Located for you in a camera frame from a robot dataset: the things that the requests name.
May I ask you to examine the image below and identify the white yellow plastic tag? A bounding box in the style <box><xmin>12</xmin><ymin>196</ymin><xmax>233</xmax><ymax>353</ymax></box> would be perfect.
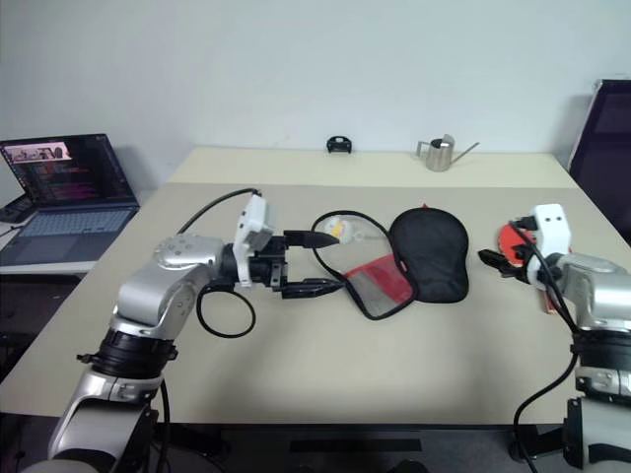
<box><xmin>322</xmin><ymin>215</ymin><xmax>369</xmax><ymax>245</ymax></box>

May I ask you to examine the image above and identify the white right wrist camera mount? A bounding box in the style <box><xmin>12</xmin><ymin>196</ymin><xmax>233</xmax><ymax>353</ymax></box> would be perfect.
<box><xmin>524</xmin><ymin>202</ymin><xmax>572</xmax><ymax>288</ymax></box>

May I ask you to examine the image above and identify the metal watering can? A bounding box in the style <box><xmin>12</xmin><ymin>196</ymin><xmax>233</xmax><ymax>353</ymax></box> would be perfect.
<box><xmin>416</xmin><ymin>132</ymin><xmax>481</xmax><ymax>173</ymax></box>

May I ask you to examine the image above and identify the black office chair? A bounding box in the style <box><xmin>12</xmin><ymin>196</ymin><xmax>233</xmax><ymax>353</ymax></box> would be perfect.
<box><xmin>568</xmin><ymin>78</ymin><xmax>631</xmax><ymax>247</ymax></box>

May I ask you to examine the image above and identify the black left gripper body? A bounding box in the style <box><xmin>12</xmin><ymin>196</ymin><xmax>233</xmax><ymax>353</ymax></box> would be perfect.
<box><xmin>248</xmin><ymin>235</ymin><xmax>291</xmax><ymax>297</ymax></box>

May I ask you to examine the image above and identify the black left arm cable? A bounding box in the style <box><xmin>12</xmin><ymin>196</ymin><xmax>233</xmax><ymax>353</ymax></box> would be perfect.
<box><xmin>156</xmin><ymin>188</ymin><xmax>261</xmax><ymax>473</ymax></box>

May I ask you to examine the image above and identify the small black device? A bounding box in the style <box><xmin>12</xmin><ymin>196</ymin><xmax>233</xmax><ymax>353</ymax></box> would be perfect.
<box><xmin>0</xmin><ymin>194</ymin><xmax>32</xmax><ymax>226</ymax></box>

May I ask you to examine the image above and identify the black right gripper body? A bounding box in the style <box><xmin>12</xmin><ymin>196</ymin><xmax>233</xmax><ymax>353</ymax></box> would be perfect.
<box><xmin>501</xmin><ymin>224</ymin><xmax>539</xmax><ymax>283</ymax></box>

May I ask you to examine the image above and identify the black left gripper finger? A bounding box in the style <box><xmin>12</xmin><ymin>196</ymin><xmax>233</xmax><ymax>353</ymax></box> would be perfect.
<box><xmin>280</xmin><ymin>278</ymin><xmax>347</xmax><ymax>301</ymax></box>
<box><xmin>283</xmin><ymin>229</ymin><xmax>342</xmax><ymax>248</ymax></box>

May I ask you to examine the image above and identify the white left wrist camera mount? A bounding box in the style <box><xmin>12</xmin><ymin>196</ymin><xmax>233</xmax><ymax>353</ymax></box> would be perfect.
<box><xmin>231</xmin><ymin>194</ymin><xmax>277</xmax><ymax>289</ymax></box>

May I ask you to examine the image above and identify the dark rounded shape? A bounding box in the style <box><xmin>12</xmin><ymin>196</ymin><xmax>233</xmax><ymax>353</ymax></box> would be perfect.
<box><xmin>391</xmin><ymin>457</ymin><xmax>433</xmax><ymax>473</ymax></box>

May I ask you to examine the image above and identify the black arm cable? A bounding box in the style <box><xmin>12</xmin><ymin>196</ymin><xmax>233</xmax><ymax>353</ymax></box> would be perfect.
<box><xmin>512</xmin><ymin>221</ymin><xmax>579</xmax><ymax>473</ymax></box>
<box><xmin>156</xmin><ymin>188</ymin><xmax>261</xmax><ymax>473</ymax></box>

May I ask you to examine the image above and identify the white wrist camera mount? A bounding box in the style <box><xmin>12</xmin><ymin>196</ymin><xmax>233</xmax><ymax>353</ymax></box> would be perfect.
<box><xmin>524</xmin><ymin>202</ymin><xmax>572</xmax><ymax>288</ymax></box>
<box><xmin>231</xmin><ymin>194</ymin><xmax>277</xmax><ymax>289</ymax></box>

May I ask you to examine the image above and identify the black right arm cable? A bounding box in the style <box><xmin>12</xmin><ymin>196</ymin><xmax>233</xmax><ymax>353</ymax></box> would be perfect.
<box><xmin>512</xmin><ymin>221</ymin><xmax>579</xmax><ymax>473</ymax></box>

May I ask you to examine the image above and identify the small black clamp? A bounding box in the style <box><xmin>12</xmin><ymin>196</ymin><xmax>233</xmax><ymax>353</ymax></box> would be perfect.
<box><xmin>325</xmin><ymin>133</ymin><xmax>354</xmax><ymax>156</ymax></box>

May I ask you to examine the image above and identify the open grey laptop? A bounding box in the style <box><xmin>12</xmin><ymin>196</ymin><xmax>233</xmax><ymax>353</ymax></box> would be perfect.
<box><xmin>0</xmin><ymin>132</ymin><xmax>142</xmax><ymax>268</ymax></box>

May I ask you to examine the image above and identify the red black paddle case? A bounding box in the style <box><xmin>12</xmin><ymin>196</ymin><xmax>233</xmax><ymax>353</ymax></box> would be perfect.
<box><xmin>311</xmin><ymin>200</ymin><xmax>470</xmax><ymax>321</ymax></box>

